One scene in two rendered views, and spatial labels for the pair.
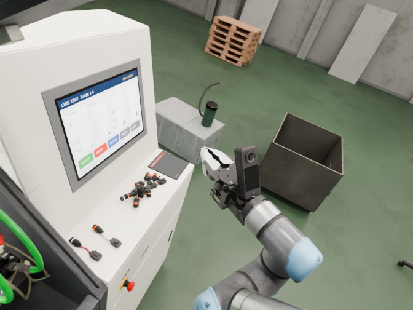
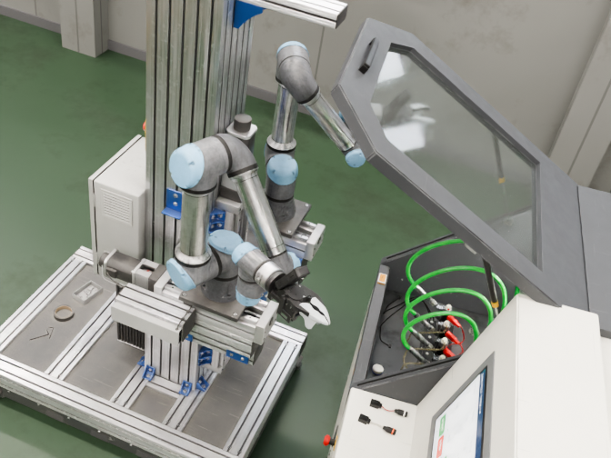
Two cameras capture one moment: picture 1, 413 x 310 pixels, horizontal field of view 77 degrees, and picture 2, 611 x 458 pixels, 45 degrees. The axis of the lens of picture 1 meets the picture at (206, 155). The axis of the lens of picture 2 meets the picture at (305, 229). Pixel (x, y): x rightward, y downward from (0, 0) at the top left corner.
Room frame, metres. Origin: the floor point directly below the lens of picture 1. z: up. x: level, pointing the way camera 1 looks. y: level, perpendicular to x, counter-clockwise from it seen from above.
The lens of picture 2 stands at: (1.90, -0.17, 2.87)
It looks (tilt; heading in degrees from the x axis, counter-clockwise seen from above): 40 degrees down; 177
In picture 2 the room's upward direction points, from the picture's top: 11 degrees clockwise
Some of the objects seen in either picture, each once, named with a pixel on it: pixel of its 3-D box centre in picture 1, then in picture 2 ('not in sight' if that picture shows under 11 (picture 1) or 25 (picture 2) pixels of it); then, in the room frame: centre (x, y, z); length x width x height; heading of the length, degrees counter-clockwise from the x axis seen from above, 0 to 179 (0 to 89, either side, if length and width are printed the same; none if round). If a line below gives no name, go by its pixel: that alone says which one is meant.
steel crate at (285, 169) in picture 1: (297, 161); not in sight; (2.53, -1.00, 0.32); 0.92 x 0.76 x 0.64; 169
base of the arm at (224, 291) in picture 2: not in sight; (223, 276); (0.06, -0.31, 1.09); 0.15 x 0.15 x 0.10
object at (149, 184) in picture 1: (144, 187); not in sight; (0.77, 0.21, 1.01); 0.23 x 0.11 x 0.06; 170
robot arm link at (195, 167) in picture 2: not in sight; (195, 218); (0.16, -0.41, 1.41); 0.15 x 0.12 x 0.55; 137
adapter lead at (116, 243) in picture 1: (106, 235); (377, 424); (0.51, 0.24, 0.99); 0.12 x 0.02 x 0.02; 71
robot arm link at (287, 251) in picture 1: (289, 248); (252, 262); (0.34, -0.21, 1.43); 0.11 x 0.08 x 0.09; 47
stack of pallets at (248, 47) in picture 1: (233, 40); not in sight; (6.92, 0.27, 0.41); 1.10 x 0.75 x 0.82; 73
